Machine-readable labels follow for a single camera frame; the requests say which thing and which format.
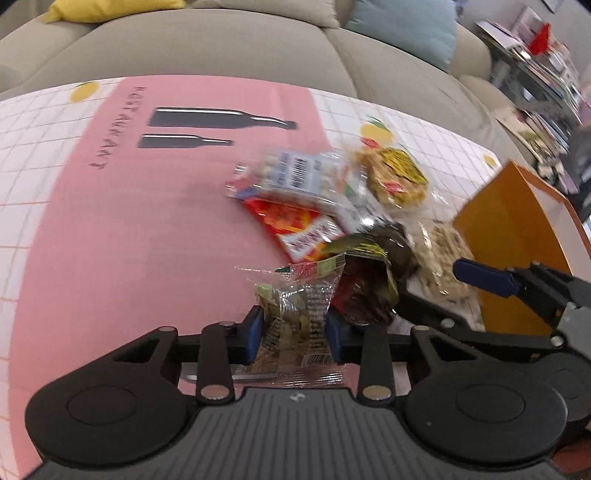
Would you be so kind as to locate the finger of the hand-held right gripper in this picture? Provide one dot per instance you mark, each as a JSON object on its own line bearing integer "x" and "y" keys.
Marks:
{"x": 498, "y": 344}
{"x": 485, "y": 278}

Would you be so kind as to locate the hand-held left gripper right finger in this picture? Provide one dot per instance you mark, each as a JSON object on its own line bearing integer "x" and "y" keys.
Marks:
{"x": 332, "y": 339}

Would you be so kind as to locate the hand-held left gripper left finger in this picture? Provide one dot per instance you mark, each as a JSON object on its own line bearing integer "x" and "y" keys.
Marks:
{"x": 255, "y": 333}

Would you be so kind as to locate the clear green snack packet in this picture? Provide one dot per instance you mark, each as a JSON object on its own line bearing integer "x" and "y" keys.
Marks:
{"x": 295, "y": 314}

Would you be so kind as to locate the pale cracker packet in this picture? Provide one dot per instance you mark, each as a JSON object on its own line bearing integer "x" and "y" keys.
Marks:
{"x": 443, "y": 258}

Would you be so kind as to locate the orange box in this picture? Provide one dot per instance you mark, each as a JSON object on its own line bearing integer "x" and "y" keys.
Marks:
{"x": 508, "y": 221}

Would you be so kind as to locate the dark brown snack packet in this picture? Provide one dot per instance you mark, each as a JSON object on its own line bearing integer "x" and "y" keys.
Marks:
{"x": 369, "y": 286}

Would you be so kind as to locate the red snack packet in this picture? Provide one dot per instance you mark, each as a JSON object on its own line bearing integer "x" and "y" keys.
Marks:
{"x": 295, "y": 230}

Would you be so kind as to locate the cracker packet yellow label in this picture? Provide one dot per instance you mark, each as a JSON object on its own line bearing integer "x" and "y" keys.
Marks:
{"x": 392, "y": 175}

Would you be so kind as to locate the stack of magazines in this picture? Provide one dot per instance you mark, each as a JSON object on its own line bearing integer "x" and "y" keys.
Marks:
{"x": 535, "y": 134}

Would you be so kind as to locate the dark grey object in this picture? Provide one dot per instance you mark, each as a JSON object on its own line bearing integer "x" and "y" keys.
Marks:
{"x": 581, "y": 157}

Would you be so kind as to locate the clear candy packet blue label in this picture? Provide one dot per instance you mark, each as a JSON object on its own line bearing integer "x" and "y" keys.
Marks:
{"x": 286, "y": 173}

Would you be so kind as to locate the pink checked printed tablecloth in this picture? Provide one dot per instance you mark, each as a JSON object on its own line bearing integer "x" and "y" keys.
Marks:
{"x": 115, "y": 230}

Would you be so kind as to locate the grey shelf with books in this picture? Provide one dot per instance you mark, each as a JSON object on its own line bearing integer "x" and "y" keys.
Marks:
{"x": 540, "y": 74}

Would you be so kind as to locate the light blue cushion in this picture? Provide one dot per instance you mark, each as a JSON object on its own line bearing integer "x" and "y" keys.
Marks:
{"x": 406, "y": 27}

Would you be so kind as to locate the beige sofa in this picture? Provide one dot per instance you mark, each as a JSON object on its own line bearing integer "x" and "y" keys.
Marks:
{"x": 207, "y": 50}

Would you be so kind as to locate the beige cushion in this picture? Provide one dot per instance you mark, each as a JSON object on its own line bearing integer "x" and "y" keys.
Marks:
{"x": 277, "y": 11}

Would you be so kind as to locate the yellow cushion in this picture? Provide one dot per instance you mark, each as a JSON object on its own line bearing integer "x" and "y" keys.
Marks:
{"x": 115, "y": 8}

